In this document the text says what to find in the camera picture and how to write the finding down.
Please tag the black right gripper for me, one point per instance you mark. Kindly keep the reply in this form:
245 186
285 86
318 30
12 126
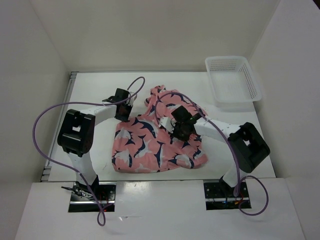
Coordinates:
185 138

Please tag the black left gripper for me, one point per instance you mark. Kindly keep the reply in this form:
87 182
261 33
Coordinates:
124 118

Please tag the pink shark print shorts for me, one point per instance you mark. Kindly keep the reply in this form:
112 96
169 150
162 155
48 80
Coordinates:
140 146

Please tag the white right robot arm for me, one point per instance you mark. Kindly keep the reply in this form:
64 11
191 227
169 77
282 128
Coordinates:
247 146

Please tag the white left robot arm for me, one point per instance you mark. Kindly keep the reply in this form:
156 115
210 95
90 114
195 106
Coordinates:
76 134

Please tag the white perforated plastic basket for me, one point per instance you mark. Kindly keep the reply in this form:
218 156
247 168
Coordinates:
232 81

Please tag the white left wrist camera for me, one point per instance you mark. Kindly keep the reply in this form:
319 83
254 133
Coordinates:
131 98

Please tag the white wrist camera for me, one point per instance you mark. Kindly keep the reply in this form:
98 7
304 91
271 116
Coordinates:
131 98
168 124

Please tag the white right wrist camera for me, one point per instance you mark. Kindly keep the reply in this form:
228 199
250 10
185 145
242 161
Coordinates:
168 124

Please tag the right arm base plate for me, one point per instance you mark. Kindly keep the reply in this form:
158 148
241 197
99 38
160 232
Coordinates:
217 199

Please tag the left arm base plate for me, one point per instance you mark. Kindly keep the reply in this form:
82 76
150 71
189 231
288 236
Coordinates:
83 202

